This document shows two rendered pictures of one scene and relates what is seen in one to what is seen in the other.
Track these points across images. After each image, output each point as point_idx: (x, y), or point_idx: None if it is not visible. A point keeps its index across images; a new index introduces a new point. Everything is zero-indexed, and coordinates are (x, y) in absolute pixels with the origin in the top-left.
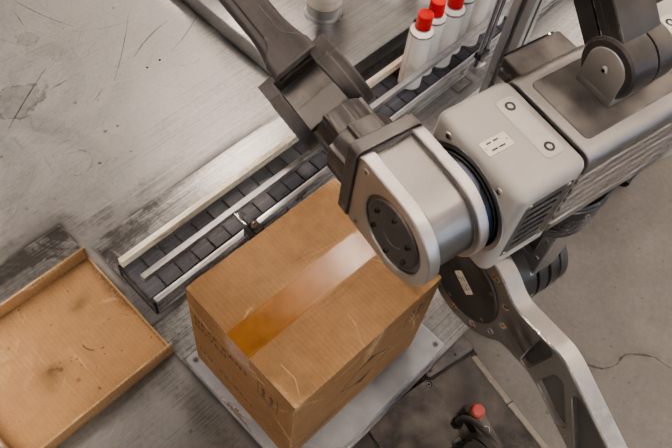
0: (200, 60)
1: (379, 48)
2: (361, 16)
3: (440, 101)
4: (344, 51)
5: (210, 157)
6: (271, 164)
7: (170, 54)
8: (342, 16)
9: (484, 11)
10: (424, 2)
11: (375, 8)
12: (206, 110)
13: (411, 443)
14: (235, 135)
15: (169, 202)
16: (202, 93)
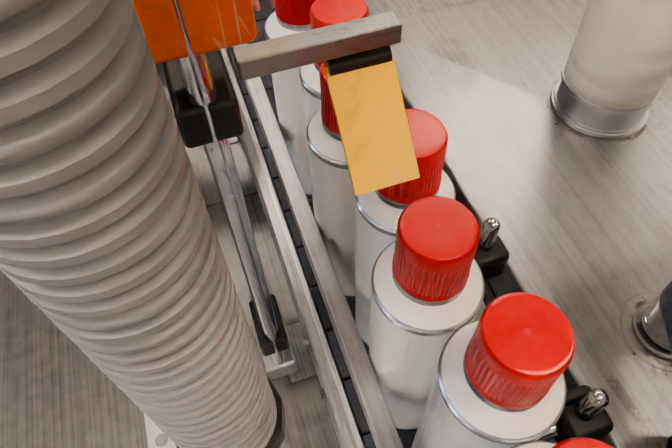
0: None
1: (445, 164)
2: (567, 168)
3: (269, 273)
4: (456, 101)
5: None
6: None
7: None
8: (573, 133)
9: (370, 327)
10: (607, 349)
11: (594, 209)
12: None
13: None
14: None
15: None
16: None
